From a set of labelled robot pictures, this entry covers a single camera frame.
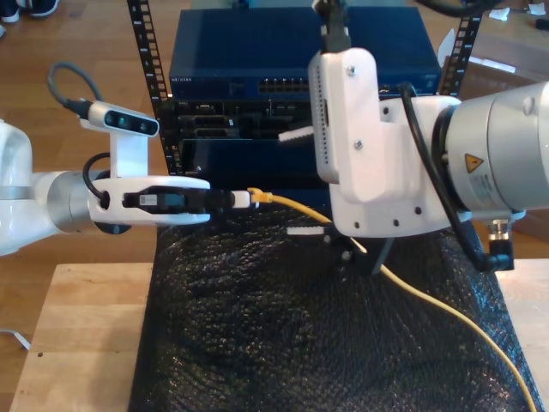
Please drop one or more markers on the crumpled white paper scrap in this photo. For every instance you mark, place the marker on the crumpled white paper scrap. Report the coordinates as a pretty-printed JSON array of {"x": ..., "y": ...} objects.
[
  {"x": 499, "y": 14},
  {"x": 537, "y": 9}
]

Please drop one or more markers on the brown cardboard monitor box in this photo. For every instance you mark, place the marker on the brown cardboard monitor box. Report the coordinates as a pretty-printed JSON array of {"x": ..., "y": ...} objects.
[{"x": 506, "y": 64}]

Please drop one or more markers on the black bubble wrap mat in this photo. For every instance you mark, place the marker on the black bubble wrap mat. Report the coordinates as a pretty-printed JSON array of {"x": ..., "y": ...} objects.
[{"x": 279, "y": 322}]

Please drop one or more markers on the person's shoe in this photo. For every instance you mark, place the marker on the person's shoe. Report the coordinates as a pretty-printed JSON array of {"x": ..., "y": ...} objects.
[
  {"x": 45, "y": 7},
  {"x": 9, "y": 12}
]

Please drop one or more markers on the white paper tag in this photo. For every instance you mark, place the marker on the white paper tag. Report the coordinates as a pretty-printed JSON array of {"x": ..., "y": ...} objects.
[{"x": 446, "y": 45}]

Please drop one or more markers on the blue rack shelf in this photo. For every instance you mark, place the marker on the blue rack shelf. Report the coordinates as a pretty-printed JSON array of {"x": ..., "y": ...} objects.
[{"x": 257, "y": 159}]

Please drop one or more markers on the white metal leg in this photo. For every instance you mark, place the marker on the white metal leg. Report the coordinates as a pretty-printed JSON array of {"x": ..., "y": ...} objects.
[{"x": 19, "y": 338}]

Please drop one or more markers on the black rack server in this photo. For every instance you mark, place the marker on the black rack server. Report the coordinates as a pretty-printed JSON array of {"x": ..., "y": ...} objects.
[{"x": 223, "y": 120}]

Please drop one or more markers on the blue network switch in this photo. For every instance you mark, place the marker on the blue network switch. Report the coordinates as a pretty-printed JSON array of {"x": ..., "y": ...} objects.
[{"x": 240, "y": 43}]

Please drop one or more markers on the black perforated rack post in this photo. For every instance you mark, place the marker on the black perforated rack post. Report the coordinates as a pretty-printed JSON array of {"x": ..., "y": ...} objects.
[
  {"x": 148, "y": 56},
  {"x": 465, "y": 47}
]

